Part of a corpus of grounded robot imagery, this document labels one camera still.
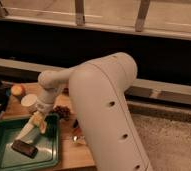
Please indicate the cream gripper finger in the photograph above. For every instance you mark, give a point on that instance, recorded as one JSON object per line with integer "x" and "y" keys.
{"x": 39, "y": 121}

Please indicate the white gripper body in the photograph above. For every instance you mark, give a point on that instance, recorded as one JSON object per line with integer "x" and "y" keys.
{"x": 46, "y": 99}

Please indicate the peeled banana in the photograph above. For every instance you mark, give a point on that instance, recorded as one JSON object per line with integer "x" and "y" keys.
{"x": 26, "y": 129}

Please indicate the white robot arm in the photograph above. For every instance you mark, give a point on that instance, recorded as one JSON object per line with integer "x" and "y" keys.
{"x": 96, "y": 90}

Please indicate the green plastic tray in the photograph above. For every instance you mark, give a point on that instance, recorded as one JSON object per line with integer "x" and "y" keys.
{"x": 42, "y": 150}

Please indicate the white cup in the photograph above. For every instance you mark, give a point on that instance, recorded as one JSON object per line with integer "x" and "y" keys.
{"x": 29, "y": 102}

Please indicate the bunch of dark grapes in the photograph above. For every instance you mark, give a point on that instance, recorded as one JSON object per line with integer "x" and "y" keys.
{"x": 63, "y": 112}

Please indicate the peach fruit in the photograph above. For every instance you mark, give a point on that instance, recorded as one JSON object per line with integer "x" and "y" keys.
{"x": 18, "y": 90}

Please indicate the dark brown rectangular block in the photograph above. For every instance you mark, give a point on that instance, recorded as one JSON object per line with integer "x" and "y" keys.
{"x": 24, "y": 148}

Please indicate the metal strainer spoon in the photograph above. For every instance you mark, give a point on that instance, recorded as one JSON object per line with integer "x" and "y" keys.
{"x": 76, "y": 138}

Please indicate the wooden table board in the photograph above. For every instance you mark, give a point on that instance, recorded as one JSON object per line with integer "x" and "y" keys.
{"x": 75, "y": 156}

